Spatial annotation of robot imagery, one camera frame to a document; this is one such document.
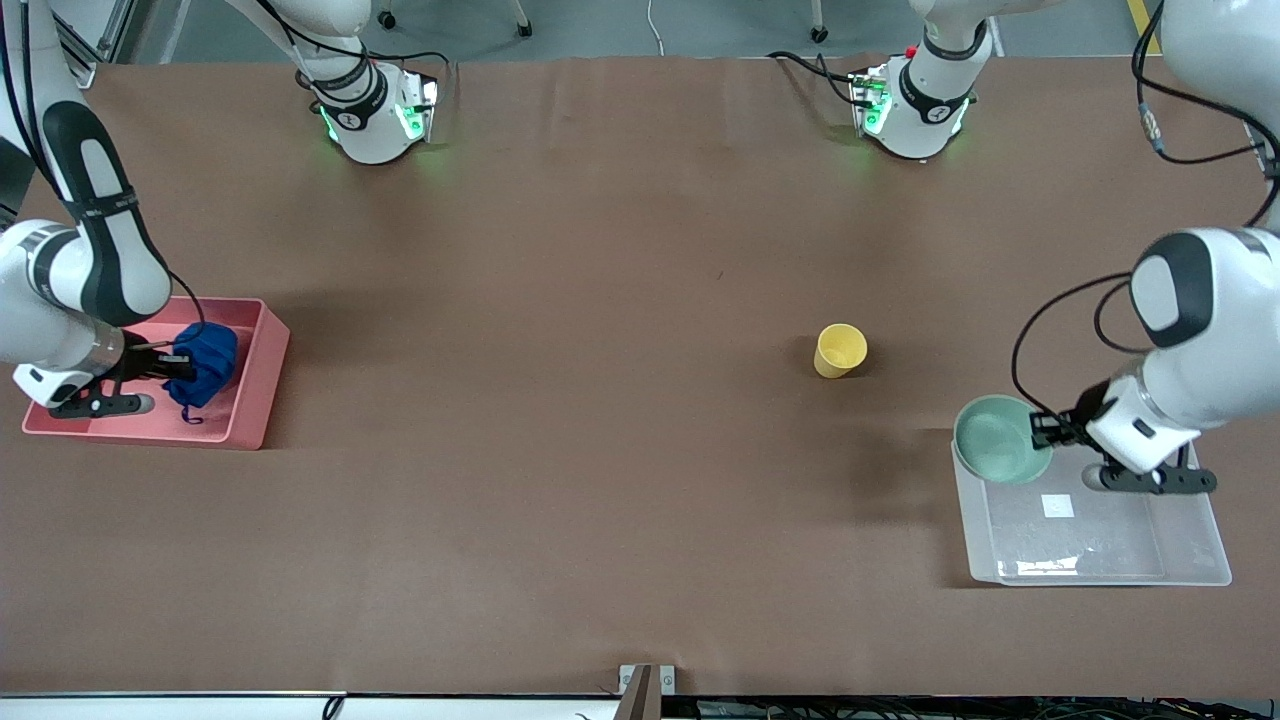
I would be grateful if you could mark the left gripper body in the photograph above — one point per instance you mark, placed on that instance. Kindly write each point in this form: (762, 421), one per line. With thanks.
(1078, 417)

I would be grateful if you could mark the mint green bowl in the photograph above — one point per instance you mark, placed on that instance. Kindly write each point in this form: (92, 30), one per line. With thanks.
(1000, 445)

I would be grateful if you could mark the blue cloth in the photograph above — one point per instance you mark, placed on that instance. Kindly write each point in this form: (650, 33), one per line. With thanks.
(212, 360)

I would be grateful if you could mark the yellow plastic cup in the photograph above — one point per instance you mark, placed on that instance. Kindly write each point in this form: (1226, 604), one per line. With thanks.
(838, 352)

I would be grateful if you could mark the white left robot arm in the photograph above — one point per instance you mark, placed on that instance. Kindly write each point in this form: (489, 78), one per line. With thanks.
(1210, 330)

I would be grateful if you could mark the clear plastic storage box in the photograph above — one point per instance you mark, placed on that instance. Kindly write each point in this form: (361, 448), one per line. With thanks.
(1100, 550)

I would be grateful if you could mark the white square label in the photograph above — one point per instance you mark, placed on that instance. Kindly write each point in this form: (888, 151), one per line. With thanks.
(1058, 506)

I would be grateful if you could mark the pink plastic bin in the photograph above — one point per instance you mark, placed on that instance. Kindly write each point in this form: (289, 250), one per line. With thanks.
(250, 400)

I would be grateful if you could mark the yellow floor tape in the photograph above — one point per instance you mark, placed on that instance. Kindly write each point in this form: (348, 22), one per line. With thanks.
(1142, 25)

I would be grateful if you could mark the brown paper table cover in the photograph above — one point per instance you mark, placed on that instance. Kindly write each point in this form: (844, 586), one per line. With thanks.
(600, 500)

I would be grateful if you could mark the aluminium frame profile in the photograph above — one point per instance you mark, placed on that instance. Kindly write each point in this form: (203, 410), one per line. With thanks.
(95, 55)

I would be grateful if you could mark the metal table edge bracket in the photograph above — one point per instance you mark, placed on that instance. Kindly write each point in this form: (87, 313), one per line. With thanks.
(640, 690)

